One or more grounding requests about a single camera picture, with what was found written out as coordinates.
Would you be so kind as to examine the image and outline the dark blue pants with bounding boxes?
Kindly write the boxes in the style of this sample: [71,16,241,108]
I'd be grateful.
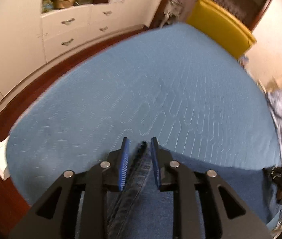
[77,141,281,239]

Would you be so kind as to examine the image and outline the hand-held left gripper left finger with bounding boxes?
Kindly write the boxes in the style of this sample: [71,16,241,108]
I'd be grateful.
[7,137,131,239]

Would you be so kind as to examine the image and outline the yellow upholstered chair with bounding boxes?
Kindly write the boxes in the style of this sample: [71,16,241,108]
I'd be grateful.
[186,0,257,60]

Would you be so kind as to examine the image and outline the blue quilted bedspread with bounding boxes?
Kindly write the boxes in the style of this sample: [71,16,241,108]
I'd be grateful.
[6,22,281,232]

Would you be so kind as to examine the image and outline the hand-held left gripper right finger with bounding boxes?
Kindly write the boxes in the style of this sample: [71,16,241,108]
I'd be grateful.
[150,136,273,239]

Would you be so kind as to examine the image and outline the white cloth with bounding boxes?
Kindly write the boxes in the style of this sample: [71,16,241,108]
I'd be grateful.
[0,139,11,181]

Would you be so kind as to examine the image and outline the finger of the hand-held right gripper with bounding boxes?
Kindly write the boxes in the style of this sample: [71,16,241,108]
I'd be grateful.
[263,167,282,181]

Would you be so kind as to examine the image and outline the white built-in cabinet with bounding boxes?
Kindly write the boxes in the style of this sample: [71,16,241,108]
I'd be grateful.
[0,0,147,127]

